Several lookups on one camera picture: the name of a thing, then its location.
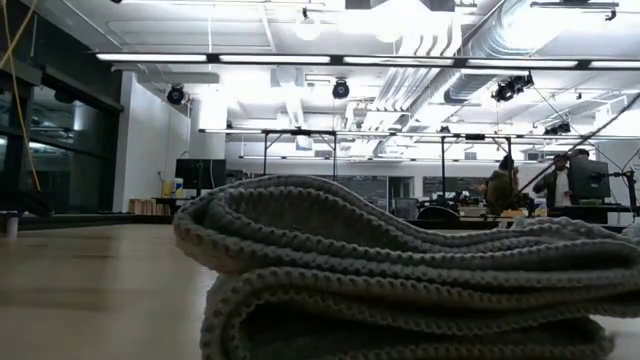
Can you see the grey waffle microfiber towel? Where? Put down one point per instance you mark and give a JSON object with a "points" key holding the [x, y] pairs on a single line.
{"points": [[400, 280]]}

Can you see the grey office chair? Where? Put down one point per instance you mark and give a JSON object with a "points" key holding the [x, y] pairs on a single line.
{"points": [[406, 206]]}

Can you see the black computer monitor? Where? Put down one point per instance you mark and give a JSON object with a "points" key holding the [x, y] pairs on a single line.
{"points": [[590, 177], [200, 172]]}

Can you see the black round chair back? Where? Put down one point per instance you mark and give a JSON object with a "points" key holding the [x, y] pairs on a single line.
{"points": [[437, 213]]}

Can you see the black beam with light bars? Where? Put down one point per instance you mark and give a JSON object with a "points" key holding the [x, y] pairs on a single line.
{"points": [[275, 59]]}

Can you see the white plastic container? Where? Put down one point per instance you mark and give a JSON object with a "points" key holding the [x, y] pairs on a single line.
{"points": [[178, 187]]}

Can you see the white round ceiling lamp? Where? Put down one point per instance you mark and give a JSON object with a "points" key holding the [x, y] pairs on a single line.
{"points": [[307, 30]]}

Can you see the yellow bucket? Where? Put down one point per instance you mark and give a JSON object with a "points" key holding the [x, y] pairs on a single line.
{"points": [[167, 189]]}

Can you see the stack of wooden blocks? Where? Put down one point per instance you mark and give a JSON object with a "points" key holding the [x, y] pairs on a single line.
{"points": [[142, 205]]}

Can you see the person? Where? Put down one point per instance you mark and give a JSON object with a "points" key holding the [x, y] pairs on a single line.
{"points": [[500, 190], [557, 185]]}

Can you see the black ceiling spotlight cluster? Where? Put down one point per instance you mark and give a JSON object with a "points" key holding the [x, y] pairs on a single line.
{"points": [[512, 86], [557, 128]]}

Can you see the dark background desk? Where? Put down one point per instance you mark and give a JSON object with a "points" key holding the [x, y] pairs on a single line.
{"points": [[595, 212]]}

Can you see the black background rig frame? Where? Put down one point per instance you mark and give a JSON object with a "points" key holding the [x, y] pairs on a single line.
{"points": [[443, 165], [300, 133]]}

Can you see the black aluminium table frame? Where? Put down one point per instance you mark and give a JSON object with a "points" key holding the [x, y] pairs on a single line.
{"points": [[75, 220]]}

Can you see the white table post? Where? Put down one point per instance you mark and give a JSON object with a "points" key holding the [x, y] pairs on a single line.
{"points": [[11, 225]]}

